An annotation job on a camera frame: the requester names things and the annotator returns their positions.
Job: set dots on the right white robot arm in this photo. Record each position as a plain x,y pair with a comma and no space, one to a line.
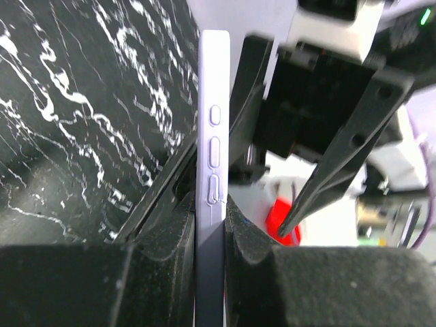
406,44

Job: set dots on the phone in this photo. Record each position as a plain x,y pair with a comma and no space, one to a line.
212,174

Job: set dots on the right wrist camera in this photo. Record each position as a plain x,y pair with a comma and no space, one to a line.
351,37

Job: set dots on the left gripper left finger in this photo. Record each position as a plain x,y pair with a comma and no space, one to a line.
149,283

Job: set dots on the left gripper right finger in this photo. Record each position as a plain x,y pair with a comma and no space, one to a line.
268,284

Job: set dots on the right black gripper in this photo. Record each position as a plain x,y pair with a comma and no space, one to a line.
311,96

